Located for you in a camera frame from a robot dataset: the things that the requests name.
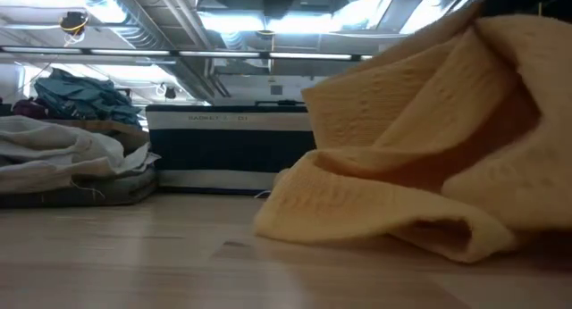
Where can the ceiling light strip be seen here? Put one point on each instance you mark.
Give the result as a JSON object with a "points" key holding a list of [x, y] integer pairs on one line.
{"points": [[129, 52]]}

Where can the silver ceiling duct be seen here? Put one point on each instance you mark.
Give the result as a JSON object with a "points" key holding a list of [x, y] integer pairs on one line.
{"points": [[134, 32]]}

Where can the small black ceiling camera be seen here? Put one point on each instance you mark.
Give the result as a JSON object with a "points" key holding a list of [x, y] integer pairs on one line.
{"points": [[170, 93]]}

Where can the grey checked towel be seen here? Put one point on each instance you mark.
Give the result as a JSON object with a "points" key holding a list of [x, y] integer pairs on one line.
{"points": [[111, 193]]}

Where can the teal clothing pile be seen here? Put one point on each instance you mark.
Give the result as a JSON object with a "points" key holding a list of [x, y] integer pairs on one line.
{"points": [[80, 99]]}

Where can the dark maroon bag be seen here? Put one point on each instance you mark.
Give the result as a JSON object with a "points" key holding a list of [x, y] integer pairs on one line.
{"points": [[29, 109]]}

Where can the white waffle towel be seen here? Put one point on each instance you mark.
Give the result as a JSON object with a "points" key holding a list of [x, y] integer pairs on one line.
{"points": [[53, 157]]}

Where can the black ceiling device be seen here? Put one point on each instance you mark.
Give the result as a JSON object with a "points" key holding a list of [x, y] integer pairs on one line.
{"points": [[73, 21]]}

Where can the orange towel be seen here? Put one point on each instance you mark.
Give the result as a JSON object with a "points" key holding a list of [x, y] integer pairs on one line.
{"points": [[402, 166]]}

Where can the navy blue fabric basket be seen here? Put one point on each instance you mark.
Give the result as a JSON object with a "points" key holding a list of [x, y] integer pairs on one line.
{"points": [[223, 152]]}

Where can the black tube stand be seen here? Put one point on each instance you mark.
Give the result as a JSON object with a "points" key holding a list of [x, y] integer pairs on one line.
{"points": [[281, 102]]}

